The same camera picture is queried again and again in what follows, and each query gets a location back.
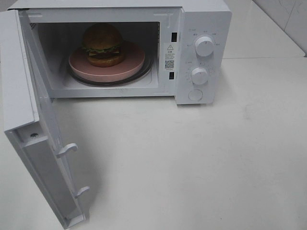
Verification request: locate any white lower microwave knob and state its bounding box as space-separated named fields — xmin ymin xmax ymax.
xmin=191 ymin=67 xmax=209 ymax=85

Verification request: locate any white microwave knob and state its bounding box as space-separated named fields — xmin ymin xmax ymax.
xmin=191 ymin=67 xmax=209 ymax=85
xmin=195 ymin=34 xmax=215 ymax=57

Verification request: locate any burger with lettuce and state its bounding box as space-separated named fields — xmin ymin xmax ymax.
xmin=82 ymin=23 xmax=125 ymax=68

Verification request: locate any white upper microwave knob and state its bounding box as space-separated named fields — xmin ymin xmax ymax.
xmin=195 ymin=34 xmax=215 ymax=57

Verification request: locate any white microwave oven body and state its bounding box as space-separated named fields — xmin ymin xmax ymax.
xmin=7 ymin=0 xmax=232 ymax=104

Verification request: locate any glass microwave turntable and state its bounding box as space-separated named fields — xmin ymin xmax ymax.
xmin=68 ymin=57 xmax=153 ymax=87

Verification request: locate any round white door release button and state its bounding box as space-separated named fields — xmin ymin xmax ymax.
xmin=189 ymin=90 xmax=203 ymax=101

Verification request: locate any white warning label sticker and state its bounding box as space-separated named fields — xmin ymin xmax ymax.
xmin=163 ymin=42 xmax=178 ymax=71

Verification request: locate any pink round plate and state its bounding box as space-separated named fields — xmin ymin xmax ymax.
xmin=69 ymin=42 xmax=145 ymax=83

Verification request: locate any white microwave door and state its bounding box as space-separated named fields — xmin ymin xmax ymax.
xmin=0 ymin=10 xmax=88 ymax=229

